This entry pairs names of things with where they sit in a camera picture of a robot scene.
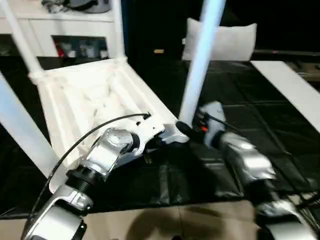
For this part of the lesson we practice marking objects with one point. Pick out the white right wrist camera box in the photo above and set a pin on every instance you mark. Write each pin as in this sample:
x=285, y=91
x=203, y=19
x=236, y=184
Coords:
x=213, y=112

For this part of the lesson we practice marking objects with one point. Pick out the grey helmet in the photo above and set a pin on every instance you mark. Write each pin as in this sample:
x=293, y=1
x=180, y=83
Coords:
x=90, y=5

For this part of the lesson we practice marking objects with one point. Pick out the white plastic table top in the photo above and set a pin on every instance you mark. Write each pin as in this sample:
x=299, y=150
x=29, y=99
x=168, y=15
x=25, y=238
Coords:
x=87, y=95

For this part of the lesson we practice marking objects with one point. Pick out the grey cushion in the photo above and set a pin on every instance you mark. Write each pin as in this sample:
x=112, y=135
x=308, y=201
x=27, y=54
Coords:
x=232, y=40

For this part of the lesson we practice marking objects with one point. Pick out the white flat panel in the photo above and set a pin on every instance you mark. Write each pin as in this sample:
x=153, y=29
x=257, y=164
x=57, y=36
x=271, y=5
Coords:
x=287, y=82

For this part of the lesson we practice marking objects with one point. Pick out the black cabinet with gold label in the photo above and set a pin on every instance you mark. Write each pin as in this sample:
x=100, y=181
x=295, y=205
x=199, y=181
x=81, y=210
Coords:
x=155, y=25

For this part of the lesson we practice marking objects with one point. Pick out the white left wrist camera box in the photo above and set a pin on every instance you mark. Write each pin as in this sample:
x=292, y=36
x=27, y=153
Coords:
x=147, y=130

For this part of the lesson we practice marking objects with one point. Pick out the black quilted mat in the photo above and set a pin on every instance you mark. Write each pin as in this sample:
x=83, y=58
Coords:
x=250, y=100

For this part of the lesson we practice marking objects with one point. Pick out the white sideboard with glass doors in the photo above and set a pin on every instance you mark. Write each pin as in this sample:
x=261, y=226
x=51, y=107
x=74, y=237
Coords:
x=75, y=25

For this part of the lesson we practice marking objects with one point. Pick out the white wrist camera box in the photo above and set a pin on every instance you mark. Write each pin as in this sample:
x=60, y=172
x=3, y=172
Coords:
x=147, y=130
x=213, y=112

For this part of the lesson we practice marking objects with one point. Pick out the black bar with red mark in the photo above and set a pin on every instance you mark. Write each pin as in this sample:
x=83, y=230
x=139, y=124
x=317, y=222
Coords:
x=287, y=52

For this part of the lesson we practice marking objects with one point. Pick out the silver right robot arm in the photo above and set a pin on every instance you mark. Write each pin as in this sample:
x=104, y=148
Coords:
x=250, y=157

